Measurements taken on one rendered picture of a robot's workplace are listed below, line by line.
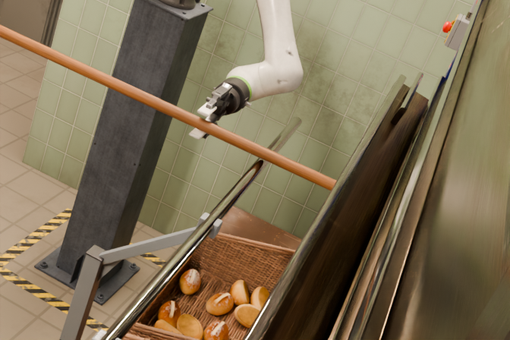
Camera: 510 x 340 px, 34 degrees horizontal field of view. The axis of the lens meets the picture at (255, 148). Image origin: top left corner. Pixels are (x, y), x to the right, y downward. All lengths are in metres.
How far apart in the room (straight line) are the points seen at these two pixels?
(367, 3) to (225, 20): 0.58
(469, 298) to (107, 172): 2.61
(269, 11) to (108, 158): 1.00
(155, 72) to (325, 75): 0.75
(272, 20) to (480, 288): 1.86
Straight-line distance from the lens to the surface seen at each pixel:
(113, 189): 3.14
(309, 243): 1.33
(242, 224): 2.97
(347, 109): 3.33
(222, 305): 2.48
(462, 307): 0.59
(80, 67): 2.21
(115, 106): 3.02
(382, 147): 1.85
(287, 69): 2.34
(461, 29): 2.83
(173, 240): 1.84
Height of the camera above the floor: 2.10
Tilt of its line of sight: 26 degrees down
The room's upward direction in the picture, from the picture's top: 22 degrees clockwise
